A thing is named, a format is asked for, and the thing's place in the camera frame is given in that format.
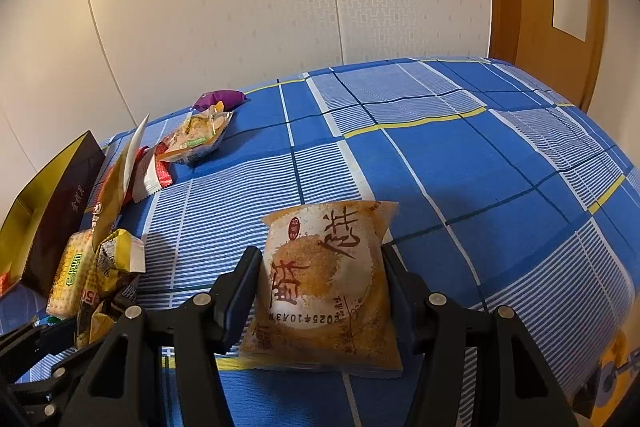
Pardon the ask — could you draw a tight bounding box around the clear yellow noodle snack packet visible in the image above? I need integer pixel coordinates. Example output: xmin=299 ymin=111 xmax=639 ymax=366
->
xmin=159 ymin=103 xmax=236 ymax=166

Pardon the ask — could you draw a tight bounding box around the dark box with gold inside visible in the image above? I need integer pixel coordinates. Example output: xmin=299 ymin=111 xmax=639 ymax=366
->
xmin=0 ymin=130 xmax=107 ymax=300

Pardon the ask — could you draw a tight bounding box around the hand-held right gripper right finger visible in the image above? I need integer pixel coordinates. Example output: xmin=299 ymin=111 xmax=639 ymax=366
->
xmin=381 ymin=244 xmax=578 ymax=427

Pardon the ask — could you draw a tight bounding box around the wooden door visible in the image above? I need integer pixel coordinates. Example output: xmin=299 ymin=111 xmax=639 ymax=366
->
xmin=484 ymin=0 xmax=610 ymax=114

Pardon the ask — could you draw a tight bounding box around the yellow green cracker packet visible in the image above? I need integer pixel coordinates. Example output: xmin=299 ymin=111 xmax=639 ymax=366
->
xmin=46 ymin=229 xmax=96 ymax=320

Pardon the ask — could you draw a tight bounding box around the red and white packet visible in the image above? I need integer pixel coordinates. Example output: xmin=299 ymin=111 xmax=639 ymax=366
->
xmin=127 ymin=145 xmax=173 ymax=204

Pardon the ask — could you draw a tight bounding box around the yellow crinkled snack packet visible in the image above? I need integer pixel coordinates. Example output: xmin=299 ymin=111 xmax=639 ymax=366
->
xmin=75 ymin=229 xmax=147 ymax=350

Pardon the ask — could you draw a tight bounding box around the orange round cake packet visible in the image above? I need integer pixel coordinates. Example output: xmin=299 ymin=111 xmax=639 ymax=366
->
xmin=239 ymin=201 xmax=404 ymax=378

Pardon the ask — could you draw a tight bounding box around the purple snack packet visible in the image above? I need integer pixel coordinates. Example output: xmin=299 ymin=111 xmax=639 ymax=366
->
xmin=192 ymin=90 xmax=249 ymax=112

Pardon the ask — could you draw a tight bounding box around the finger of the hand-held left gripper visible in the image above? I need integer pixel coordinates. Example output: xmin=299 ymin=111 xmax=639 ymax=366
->
xmin=5 ymin=341 xmax=103 ymax=427
xmin=0 ymin=318 xmax=81 ymax=378

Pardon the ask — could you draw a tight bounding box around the blue plaid bed sheet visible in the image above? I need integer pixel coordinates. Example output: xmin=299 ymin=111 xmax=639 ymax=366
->
xmin=0 ymin=56 xmax=640 ymax=427

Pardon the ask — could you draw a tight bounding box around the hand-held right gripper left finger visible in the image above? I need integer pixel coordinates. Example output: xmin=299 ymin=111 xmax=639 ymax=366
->
xmin=62 ymin=247 xmax=263 ymax=427

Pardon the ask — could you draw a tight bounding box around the tall orange white packet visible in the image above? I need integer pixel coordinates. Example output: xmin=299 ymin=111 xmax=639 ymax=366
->
xmin=92 ymin=114 xmax=151 ymax=233

